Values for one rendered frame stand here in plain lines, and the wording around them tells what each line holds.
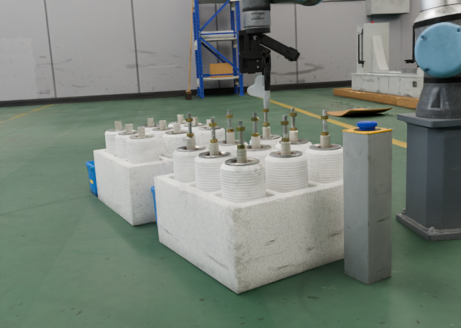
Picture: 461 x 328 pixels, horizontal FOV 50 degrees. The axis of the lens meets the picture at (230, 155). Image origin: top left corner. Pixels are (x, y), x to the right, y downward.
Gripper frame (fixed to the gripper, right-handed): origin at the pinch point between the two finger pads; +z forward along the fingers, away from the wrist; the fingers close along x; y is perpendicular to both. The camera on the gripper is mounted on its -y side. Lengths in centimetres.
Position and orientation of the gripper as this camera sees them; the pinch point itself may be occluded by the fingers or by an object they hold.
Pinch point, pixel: (267, 103)
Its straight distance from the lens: 137.8
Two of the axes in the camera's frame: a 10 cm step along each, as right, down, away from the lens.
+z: 0.5, 9.8, 1.8
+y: -10.0, 0.6, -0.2
